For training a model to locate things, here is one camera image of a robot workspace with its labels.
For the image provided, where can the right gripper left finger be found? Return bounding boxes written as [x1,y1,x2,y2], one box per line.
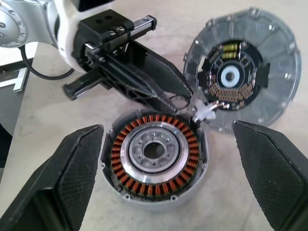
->
[0,124,104,231]

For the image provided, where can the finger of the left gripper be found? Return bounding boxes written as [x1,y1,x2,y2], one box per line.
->
[120,40,193,102]
[103,56,179,113]

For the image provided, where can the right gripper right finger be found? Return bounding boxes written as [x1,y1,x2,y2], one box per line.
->
[232,119,308,231]

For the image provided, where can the silver motor lid circuit board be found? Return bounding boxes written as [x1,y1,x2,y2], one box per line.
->
[182,6,303,134]

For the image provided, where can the silver rotor with round holes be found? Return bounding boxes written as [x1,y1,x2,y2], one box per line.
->
[121,122,189,184]

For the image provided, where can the silver motor housing copper windings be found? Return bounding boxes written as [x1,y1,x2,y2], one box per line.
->
[98,108,209,212]

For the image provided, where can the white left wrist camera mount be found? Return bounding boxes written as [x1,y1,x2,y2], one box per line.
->
[54,0,116,73]

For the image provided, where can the white wire connector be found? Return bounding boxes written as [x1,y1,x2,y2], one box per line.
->
[193,101,217,122]

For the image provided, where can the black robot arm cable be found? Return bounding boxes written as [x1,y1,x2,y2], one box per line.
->
[20,45,76,79]

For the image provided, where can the white metal frame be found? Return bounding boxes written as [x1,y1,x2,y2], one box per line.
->
[0,42,39,92]

